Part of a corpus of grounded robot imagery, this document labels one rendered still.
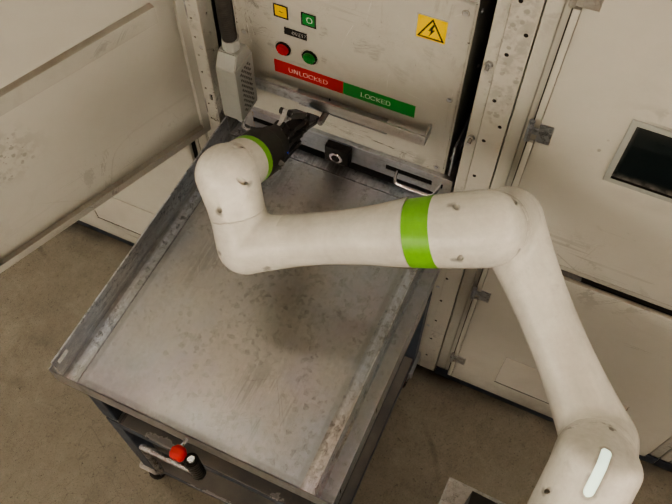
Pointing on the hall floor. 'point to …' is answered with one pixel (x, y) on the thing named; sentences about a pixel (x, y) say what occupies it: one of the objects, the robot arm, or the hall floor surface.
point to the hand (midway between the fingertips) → (306, 121)
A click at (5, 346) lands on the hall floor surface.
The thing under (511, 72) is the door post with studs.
